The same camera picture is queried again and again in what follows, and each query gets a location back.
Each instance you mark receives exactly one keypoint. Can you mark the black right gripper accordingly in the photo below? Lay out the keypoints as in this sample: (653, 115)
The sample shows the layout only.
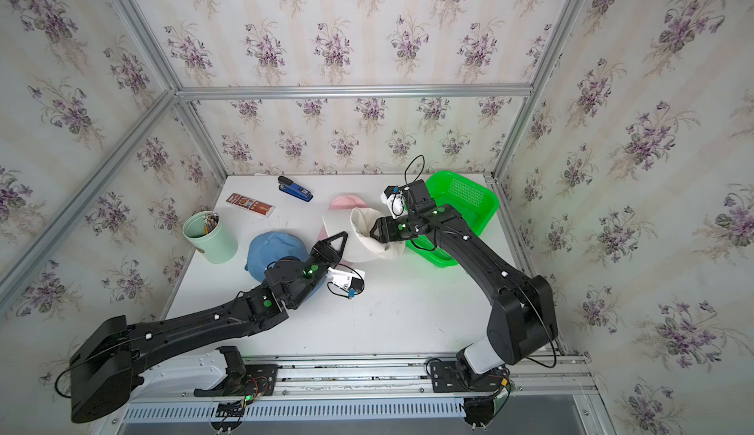
(385, 233)

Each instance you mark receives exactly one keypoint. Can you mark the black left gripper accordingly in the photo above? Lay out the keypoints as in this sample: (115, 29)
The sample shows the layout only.
(326, 256)

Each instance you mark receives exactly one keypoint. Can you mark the grey white baseball cap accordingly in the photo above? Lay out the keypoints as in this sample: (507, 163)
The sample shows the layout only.
(357, 223)

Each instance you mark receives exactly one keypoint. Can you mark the pink baseball cap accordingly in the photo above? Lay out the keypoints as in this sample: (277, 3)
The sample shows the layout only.
(346, 202)

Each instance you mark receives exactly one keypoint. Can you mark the light blue baseball cap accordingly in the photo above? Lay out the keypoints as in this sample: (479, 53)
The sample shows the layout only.
(266, 249)

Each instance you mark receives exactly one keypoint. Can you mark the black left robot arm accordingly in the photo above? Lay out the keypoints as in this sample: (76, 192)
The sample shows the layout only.
(109, 366)

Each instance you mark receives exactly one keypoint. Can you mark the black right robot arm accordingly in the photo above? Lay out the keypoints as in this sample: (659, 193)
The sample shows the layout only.
(522, 318)

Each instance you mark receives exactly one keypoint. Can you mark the blue black stapler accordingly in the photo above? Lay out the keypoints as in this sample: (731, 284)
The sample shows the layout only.
(293, 189)

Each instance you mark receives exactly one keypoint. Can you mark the green plastic basket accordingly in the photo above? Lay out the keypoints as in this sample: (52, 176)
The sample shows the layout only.
(476, 203)

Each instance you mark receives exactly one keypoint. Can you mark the mint green pen cup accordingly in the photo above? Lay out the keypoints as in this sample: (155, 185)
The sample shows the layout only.
(210, 235)

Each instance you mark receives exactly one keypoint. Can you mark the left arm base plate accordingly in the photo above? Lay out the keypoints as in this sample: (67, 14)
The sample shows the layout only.
(255, 380)

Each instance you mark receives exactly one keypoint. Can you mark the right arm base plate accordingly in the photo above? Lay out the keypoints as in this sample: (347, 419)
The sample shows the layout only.
(456, 377)

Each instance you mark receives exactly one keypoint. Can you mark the aluminium mounting rail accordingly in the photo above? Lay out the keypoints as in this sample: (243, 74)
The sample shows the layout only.
(352, 377)

